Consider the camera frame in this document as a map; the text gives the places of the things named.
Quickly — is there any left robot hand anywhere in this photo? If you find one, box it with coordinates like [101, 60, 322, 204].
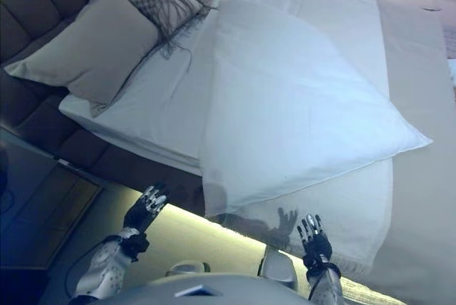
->
[124, 182, 170, 234]

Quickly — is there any left robot leg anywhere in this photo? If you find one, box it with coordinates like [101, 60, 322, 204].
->
[170, 261, 212, 279]

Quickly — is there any beige mattress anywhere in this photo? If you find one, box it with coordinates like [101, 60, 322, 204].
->
[370, 0, 456, 291]

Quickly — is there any grey robot torso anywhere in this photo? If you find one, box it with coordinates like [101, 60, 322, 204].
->
[142, 272, 311, 305]

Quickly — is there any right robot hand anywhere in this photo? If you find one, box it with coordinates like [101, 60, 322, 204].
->
[296, 214, 334, 259]

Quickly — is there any robot leg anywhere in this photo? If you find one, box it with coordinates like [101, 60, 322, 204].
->
[259, 246, 306, 284]
[170, 261, 212, 279]

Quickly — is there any bed with white sheet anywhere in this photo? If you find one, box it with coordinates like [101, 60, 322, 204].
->
[58, 0, 391, 177]

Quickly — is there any right robot leg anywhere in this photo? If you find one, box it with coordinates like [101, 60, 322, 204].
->
[259, 246, 306, 284]

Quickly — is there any macrame cushion with fringe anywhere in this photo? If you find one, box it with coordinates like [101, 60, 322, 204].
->
[123, 0, 214, 73]

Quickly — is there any wooden nightstand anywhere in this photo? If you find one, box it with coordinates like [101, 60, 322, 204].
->
[0, 130, 108, 267]

